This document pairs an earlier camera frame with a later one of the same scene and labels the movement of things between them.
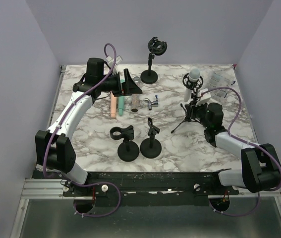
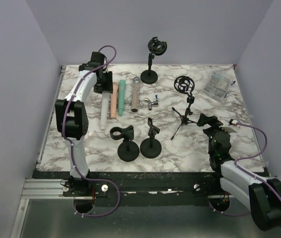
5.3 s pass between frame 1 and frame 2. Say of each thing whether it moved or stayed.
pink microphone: stayed
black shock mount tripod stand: moved
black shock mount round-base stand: stayed
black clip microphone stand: stayed
